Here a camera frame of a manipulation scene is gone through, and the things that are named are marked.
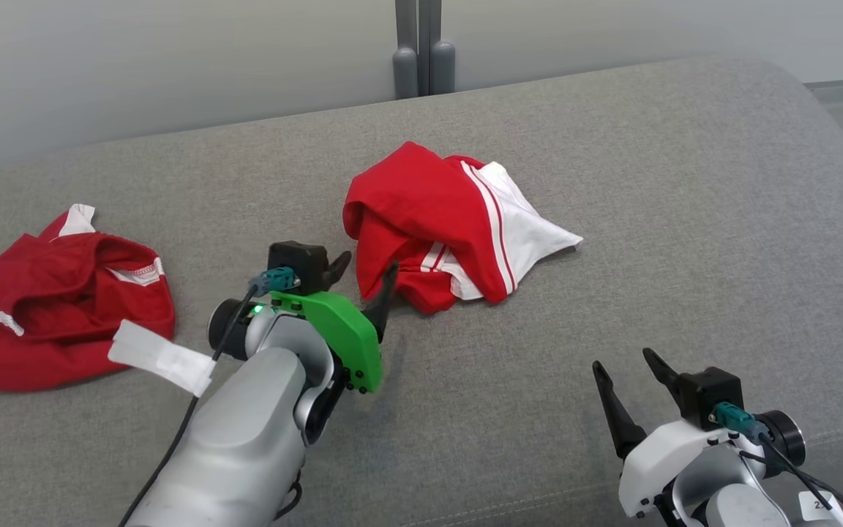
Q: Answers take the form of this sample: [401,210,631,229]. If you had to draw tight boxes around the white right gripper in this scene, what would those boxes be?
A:
[592,348,733,519]

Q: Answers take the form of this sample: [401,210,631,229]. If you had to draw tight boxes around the teal cable connector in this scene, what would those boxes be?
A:
[711,403,766,440]
[249,267,298,297]

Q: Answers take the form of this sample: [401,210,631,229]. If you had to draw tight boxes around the grey fabric sofa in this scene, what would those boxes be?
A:
[0,55,843,527]

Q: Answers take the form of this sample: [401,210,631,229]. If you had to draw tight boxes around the white cable label tag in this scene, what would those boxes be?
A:
[798,490,843,527]
[107,319,216,397]

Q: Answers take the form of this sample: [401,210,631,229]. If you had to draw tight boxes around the teal right cable connector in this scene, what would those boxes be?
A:
[711,403,766,440]

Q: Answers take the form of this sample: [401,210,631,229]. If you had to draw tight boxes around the white left cable label tag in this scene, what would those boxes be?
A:
[107,319,216,397]

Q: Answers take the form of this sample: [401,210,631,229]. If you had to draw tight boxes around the grey partition post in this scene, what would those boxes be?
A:
[392,0,420,100]
[427,0,457,96]

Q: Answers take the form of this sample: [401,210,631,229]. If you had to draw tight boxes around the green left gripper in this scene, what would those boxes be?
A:
[269,250,400,395]

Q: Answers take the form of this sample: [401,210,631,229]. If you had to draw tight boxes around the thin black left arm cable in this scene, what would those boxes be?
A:
[118,282,261,527]

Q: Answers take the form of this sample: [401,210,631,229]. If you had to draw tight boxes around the red white basketball jersey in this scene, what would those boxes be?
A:
[342,141,584,315]

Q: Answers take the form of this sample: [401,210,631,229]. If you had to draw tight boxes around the red shorts with white trim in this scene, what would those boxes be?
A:
[0,203,176,392]

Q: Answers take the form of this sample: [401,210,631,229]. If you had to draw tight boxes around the teal left cable connector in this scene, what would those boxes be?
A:
[249,267,298,297]

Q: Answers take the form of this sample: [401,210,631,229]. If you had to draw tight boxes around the white right cable label tag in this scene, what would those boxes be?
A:
[798,490,843,527]

